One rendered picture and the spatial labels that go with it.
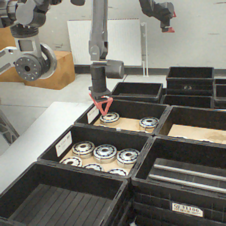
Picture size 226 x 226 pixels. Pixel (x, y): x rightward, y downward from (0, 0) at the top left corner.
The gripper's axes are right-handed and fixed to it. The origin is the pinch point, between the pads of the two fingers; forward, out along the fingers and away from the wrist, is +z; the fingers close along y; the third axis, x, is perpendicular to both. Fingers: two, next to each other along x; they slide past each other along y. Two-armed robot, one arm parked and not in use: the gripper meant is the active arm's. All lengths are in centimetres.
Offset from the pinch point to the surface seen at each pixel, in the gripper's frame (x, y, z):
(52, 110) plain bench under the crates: 7, 85, 38
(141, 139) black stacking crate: -14.7, -6.5, 15.1
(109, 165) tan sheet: 0.9, -7.1, 23.3
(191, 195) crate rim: -13.3, -45.5, 13.6
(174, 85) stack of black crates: -105, 112, 54
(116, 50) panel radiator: -122, 285, 72
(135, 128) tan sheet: -22.3, 15.4, 23.5
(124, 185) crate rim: 4.7, -32.6, 12.8
